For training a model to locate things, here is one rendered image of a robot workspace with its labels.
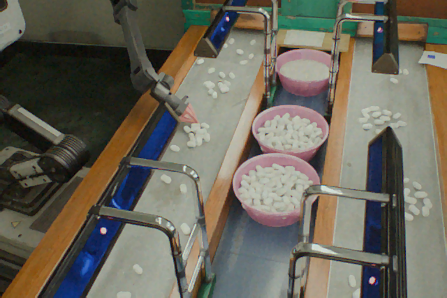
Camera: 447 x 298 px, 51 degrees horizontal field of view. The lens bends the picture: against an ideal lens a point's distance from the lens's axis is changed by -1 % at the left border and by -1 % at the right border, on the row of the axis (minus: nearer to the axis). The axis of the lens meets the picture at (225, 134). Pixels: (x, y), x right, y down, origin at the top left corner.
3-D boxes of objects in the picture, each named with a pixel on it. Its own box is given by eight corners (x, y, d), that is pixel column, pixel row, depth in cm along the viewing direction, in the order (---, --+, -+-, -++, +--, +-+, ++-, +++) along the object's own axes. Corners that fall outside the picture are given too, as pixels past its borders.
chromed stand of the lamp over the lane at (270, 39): (223, 112, 192) (216, 8, 165) (235, 85, 207) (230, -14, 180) (269, 117, 188) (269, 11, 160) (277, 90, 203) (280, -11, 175)
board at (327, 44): (273, 46, 215) (273, 43, 214) (279, 31, 226) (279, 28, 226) (348, 51, 208) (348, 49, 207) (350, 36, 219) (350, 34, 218)
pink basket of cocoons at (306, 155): (258, 176, 162) (258, 155, 156) (247, 129, 183) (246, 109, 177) (335, 167, 164) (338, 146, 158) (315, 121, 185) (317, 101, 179)
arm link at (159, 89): (145, 95, 169) (154, 84, 166) (151, 86, 175) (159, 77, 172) (160, 107, 170) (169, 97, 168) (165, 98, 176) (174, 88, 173)
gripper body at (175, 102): (190, 97, 175) (174, 84, 173) (181, 112, 167) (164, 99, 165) (180, 107, 179) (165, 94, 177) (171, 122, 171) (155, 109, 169)
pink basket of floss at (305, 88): (296, 107, 192) (297, 88, 186) (262, 77, 211) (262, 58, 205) (348, 88, 201) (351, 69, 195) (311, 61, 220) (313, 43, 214)
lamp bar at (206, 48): (193, 57, 155) (191, 37, 150) (237, -15, 201) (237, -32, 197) (216, 59, 153) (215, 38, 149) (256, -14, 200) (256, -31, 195)
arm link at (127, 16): (110, 10, 190) (126, -9, 185) (121, 15, 194) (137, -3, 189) (130, 91, 168) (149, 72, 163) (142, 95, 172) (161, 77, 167)
